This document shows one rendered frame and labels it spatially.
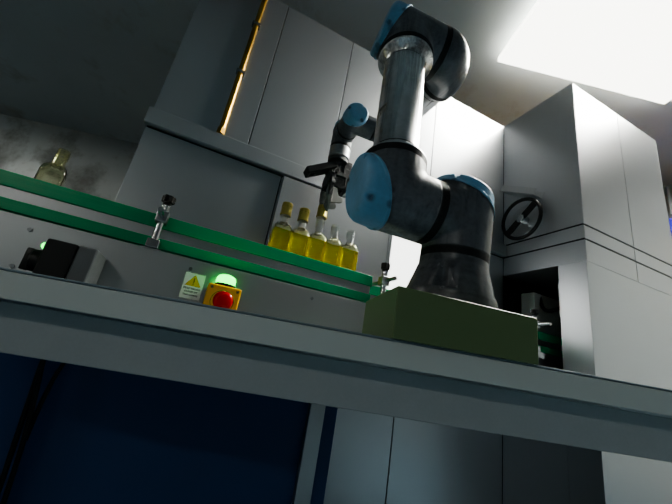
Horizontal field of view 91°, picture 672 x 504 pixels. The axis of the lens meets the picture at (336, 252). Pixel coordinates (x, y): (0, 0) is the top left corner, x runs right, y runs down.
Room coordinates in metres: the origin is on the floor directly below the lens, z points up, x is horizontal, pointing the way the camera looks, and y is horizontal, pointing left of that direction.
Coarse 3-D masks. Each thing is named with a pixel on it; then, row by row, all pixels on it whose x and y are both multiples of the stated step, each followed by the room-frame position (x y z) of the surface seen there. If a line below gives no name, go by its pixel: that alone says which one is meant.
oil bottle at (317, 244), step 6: (312, 234) 0.98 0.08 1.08; (318, 234) 0.98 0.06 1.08; (312, 240) 0.98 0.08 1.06; (318, 240) 0.98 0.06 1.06; (324, 240) 0.99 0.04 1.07; (312, 246) 0.98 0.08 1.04; (318, 246) 0.98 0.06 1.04; (324, 246) 0.99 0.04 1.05; (312, 252) 0.98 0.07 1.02; (318, 252) 0.98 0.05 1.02; (324, 252) 0.99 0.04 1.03; (312, 258) 0.98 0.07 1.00; (318, 258) 0.99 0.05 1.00
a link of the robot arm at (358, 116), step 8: (352, 104) 0.86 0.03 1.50; (360, 104) 0.87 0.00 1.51; (344, 112) 0.90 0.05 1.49; (352, 112) 0.86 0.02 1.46; (360, 112) 0.87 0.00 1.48; (344, 120) 0.90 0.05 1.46; (352, 120) 0.88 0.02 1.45; (360, 120) 0.88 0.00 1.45; (368, 120) 0.90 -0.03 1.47; (376, 120) 0.90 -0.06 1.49; (344, 128) 0.92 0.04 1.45; (352, 128) 0.91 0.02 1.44; (360, 128) 0.91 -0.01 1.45; (368, 128) 0.91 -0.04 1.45; (344, 136) 0.96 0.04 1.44; (352, 136) 0.96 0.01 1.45; (360, 136) 0.94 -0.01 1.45; (368, 136) 0.93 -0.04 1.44
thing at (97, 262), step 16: (48, 240) 0.58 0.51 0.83; (48, 256) 0.59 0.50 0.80; (64, 256) 0.60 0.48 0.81; (80, 256) 0.60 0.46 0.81; (96, 256) 0.62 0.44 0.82; (32, 272) 0.58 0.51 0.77; (48, 272) 0.59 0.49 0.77; (64, 272) 0.60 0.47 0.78; (80, 272) 0.61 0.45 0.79; (96, 272) 0.65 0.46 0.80
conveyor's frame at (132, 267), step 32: (0, 224) 0.62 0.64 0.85; (32, 224) 0.64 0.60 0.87; (0, 256) 0.63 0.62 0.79; (128, 256) 0.70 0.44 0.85; (160, 256) 0.72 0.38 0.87; (128, 288) 0.71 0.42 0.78; (160, 288) 0.73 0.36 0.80; (192, 288) 0.75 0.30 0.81; (256, 288) 0.80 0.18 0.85; (288, 288) 0.83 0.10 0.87; (320, 320) 0.87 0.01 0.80; (352, 320) 0.90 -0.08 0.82
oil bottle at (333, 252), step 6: (330, 240) 1.00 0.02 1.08; (336, 240) 1.01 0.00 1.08; (330, 246) 1.00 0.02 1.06; (336, 246) 1.01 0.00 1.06; (330, 252) 1.00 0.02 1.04; (336, 252) 1.01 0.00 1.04; (324, 258) 1.00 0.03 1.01; (330, 258) 1.01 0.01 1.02; (336, 258) 1.01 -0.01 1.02; (336, 264) 1.01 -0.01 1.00
